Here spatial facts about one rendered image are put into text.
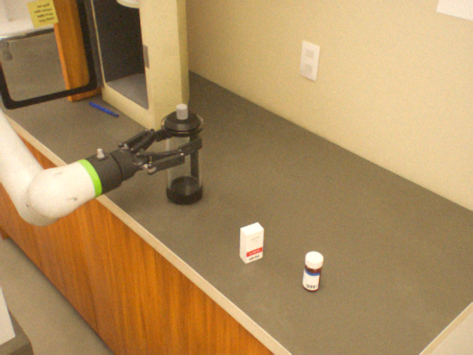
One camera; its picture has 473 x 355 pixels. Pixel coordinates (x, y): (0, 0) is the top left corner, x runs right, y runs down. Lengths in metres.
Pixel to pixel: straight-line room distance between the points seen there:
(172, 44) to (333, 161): 0.61
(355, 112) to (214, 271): 0.72
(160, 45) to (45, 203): 0.67
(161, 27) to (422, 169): 0.86
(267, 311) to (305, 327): 0.09
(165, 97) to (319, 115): 0.50
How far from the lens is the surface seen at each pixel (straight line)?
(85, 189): 1.26
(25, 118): 1.99
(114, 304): 1.98
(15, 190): 1.37
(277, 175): 1.61
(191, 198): 1.47
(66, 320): 2.53
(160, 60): 1.72
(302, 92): 1.86
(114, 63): 1.98
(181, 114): 1.37
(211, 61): 2.18
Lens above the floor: 1.85
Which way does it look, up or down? 35 degrees down
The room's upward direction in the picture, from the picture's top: 1 degrees clockwise
